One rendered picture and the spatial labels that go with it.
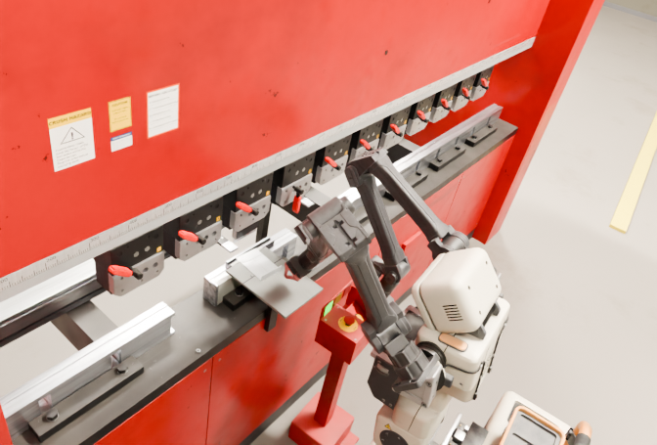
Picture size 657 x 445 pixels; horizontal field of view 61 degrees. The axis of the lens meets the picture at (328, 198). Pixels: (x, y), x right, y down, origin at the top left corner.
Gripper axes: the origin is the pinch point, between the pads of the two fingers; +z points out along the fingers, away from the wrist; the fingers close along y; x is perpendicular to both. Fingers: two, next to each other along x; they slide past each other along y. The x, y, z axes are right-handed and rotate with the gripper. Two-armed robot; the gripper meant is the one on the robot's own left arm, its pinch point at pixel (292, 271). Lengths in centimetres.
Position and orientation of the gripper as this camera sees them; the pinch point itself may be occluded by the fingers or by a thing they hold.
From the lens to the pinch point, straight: 174.9
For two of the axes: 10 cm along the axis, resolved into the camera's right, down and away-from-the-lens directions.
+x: 5.8, 8.1, -0.8
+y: -6.2, 3.8, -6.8
